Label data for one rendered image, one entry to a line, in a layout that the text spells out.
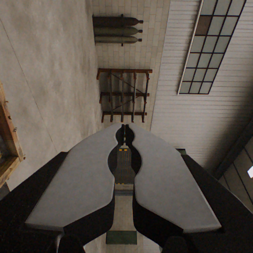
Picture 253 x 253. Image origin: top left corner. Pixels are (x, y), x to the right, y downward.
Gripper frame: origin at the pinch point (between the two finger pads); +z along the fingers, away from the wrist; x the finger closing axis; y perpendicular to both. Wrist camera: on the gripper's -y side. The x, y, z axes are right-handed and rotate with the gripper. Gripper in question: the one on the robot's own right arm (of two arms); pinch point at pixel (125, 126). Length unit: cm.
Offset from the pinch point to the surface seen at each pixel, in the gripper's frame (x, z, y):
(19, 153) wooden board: -17.3, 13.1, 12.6
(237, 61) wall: 429, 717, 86
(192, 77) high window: 273, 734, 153
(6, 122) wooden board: -17.5, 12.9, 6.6
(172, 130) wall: 260, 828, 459
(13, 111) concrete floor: -107, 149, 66
